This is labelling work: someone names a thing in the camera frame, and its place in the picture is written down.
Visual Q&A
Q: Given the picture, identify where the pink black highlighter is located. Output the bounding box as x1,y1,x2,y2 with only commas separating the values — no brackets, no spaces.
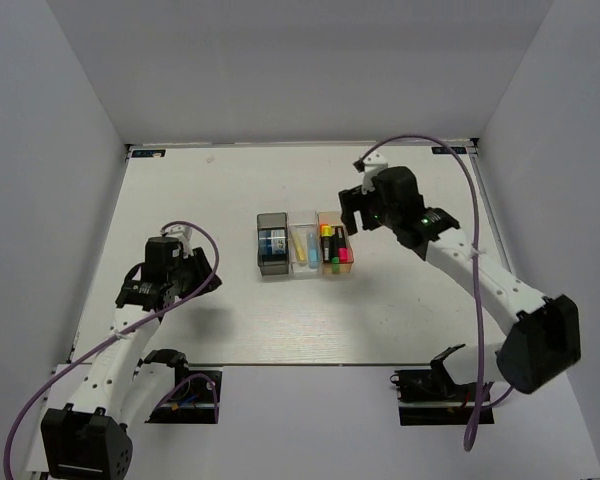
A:
333,226,349,264

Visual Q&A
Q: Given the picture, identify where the yellow black highlighter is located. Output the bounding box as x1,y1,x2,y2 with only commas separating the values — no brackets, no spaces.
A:
320,224,333,263

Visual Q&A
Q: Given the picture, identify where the green black highlighter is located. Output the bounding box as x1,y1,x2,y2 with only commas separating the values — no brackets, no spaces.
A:
328,234,340,275

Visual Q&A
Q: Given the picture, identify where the blue highlighter pen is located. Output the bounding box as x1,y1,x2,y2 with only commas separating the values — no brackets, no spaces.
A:
306,229,320,269

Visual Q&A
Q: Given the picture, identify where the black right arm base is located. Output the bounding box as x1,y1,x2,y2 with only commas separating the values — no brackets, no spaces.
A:
390,344,478,427

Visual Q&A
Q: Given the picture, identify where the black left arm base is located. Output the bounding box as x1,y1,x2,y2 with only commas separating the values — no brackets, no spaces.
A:
143,349,223,425

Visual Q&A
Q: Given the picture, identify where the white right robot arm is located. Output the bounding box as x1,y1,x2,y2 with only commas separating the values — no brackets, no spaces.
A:
339,167,581,399

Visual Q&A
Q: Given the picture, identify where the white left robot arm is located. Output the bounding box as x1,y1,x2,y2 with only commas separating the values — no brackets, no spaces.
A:
41,227,221,479

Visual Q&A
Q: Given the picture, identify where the orange plastic container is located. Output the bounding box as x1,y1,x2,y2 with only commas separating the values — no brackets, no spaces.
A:
317,211,354,275

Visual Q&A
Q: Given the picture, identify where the clear plastic container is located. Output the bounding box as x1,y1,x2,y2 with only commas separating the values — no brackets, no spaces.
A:
287,211,321,279

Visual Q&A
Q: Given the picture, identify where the right corner label sticker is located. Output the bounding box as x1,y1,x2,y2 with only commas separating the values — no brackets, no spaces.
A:
431,146,467,155

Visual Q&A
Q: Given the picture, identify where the corner label sticker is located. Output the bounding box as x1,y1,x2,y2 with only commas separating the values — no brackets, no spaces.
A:
131,149,166,158
431,146,467,155

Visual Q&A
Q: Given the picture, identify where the dark grey plastic container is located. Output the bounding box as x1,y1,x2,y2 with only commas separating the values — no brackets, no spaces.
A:
256,212,289,276

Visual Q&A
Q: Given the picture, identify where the left corner label sticker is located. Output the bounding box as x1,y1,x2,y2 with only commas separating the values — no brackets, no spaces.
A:
131,149,166,158

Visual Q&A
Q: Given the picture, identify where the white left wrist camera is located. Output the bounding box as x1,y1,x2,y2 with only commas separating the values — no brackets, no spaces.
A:
160,223,193,258

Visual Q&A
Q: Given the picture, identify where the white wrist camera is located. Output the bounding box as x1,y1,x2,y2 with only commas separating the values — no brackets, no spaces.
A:
353,152,388,195
160,223,193,258

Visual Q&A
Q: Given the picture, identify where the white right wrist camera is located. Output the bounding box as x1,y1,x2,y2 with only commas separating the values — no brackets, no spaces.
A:
353,152,388,195

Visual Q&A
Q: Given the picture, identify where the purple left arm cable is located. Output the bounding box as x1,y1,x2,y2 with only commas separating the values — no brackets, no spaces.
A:
3,221,221,480

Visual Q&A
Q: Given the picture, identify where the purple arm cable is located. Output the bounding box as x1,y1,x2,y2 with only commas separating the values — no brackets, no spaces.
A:
3,221,221,480
359,135,516,453

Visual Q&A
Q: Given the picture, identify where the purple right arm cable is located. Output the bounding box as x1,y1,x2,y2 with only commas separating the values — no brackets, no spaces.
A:
359,135,516,453

